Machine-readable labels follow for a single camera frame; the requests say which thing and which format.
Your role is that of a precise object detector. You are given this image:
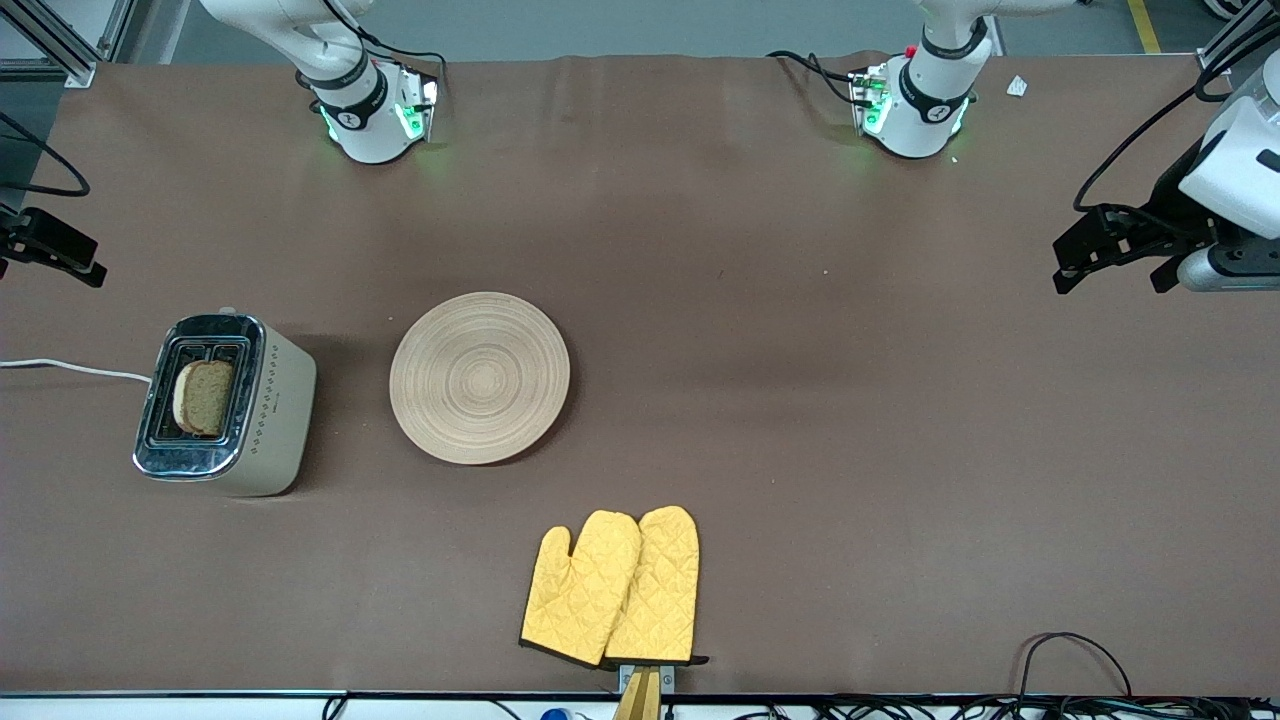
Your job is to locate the round wooden plate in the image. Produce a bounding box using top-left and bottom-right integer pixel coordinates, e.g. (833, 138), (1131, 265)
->
(389, 291), (571, 466)

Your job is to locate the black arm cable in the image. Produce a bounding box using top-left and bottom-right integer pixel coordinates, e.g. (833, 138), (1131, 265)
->
(0, 110), (93, 199)
(1075, 30), (1280, 213)

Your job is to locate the aluminium frame profile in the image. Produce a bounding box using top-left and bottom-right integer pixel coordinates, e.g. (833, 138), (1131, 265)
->
(1195, 0), (1280, 76)
(0, 0), (136, 89)

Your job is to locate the black looped cable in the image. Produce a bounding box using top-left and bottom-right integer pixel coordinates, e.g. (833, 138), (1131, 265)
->
(1018, 631), (1134, 701)

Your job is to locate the green-lit base connector board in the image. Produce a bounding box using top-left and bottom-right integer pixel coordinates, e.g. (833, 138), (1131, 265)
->
(395, 65), (441, 143)
(850, 62), (893, 136)

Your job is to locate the yellow quilted oven mitt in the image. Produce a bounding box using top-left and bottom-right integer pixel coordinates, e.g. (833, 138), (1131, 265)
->
(520, 510), (642, 668)
(603, 506), (709, 667)

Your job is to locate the chrome and beige toaster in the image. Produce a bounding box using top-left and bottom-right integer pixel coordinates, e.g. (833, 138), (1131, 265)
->
(133, 308), (317, 498)

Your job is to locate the brown toast slice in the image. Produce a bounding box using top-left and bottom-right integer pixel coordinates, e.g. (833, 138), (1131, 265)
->
(172, 360), (236, 438)

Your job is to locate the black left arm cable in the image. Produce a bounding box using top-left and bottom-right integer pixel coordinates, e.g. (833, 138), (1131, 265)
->
(1075, 30), (1280, 213)

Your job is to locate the wooden stick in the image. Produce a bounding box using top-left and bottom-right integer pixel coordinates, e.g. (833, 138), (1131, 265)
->
(613, 668), (663, 720)

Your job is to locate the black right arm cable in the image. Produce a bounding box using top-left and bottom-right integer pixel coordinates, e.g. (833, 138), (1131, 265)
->
(0, 110), (93, 199)

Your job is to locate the brown table cover sheet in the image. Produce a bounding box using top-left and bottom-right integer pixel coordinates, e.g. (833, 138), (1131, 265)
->
(0, 50), (1280, 698)

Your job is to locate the white toaster power cable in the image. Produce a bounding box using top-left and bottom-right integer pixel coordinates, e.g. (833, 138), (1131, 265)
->
(0, 358), (153, 384)

